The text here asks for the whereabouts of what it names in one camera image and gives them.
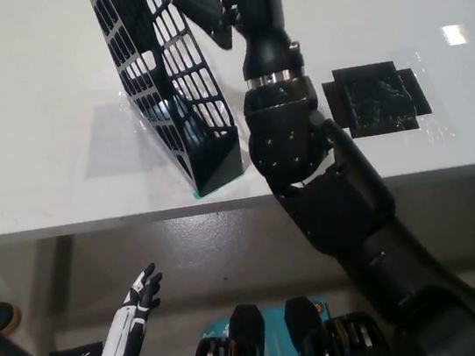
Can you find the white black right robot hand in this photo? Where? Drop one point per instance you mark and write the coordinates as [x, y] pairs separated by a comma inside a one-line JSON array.
[[205, 10]]

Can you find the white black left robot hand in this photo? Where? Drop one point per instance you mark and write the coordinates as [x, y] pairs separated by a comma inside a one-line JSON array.
[[126, 331]]

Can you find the black robot body teal tops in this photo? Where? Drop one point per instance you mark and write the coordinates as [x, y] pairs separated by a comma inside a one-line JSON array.
[[253, 353]]

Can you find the black mesh file shelf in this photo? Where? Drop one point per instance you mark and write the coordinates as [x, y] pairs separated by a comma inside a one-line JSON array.
[[218, 163]]

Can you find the teal tape strip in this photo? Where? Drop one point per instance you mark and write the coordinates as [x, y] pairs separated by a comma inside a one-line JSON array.
[[198, 196]]

